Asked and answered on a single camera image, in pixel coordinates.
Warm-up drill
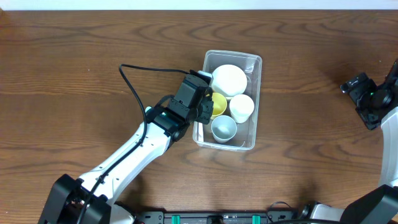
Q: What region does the grey plastic cup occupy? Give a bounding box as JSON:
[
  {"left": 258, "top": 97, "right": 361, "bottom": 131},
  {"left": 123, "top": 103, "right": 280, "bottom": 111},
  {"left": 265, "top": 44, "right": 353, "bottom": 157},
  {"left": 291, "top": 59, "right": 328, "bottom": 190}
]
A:
[{"left": 211, "top": 115, "right": 238, "bottom": 143}]

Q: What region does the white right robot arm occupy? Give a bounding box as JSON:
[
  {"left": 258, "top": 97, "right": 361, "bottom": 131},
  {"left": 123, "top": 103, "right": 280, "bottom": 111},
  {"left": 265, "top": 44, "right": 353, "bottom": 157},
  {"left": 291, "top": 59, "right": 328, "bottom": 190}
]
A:
[{"left": 298, "top": 65, "right": 397, "bottom": 223}]

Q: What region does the clear plastic container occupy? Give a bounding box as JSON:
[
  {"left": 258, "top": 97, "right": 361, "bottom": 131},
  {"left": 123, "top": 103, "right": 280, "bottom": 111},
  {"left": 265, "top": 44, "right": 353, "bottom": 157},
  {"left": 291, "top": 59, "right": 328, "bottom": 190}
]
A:
[{"left": 193, "top": 50, "right": 262, "bottom": 151}]

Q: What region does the mint green plastic spoon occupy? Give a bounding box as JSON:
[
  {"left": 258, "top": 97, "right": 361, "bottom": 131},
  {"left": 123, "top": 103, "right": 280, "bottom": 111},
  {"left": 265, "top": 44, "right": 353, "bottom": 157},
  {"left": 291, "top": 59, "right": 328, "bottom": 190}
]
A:
[{"left": 145, "top": 106, "right": 152, "bottom": 113}]

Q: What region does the yellow plastic cup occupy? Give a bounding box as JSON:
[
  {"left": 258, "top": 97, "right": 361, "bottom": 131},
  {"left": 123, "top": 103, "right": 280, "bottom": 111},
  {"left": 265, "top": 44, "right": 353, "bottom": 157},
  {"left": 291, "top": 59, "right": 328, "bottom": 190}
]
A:
[{"left": 211, "top": 92, "right": 228, "bottom": 119}]

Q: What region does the white plastic fork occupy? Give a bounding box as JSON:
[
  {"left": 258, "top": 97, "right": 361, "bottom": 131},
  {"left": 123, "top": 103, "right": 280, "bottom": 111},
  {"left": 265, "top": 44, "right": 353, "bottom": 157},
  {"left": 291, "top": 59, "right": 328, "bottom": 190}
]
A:
[{"left": 198, "top": 123, "right": 204, "bottom": 141}]

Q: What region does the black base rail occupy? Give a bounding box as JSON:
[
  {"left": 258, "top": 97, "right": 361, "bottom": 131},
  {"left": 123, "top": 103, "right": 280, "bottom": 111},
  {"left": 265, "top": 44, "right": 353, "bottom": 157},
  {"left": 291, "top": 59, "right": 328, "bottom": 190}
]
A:
[{"left": 134, "top": 208, "right": 314, "bottom": 224}]

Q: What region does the white plastic cup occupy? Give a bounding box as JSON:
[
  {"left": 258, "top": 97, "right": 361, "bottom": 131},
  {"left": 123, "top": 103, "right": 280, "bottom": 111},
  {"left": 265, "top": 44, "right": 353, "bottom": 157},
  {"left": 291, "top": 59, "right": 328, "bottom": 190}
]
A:
[{"left": 229, "top": 94, "right": 254, "bottom": 123}]

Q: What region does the white plastic bowl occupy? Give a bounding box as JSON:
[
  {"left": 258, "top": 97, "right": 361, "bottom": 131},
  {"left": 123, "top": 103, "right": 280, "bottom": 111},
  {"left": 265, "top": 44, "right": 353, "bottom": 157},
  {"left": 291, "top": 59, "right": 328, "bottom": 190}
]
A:
[{"left": 211, "top": 65, "right": 248, "bottom": 97}]

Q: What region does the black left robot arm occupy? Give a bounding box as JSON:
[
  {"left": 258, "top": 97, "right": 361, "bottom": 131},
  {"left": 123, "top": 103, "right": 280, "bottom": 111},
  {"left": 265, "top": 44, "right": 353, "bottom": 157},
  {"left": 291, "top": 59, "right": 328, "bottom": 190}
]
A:
[{"left": 39, "top": 89, "right": 213, "bottom": 223}]

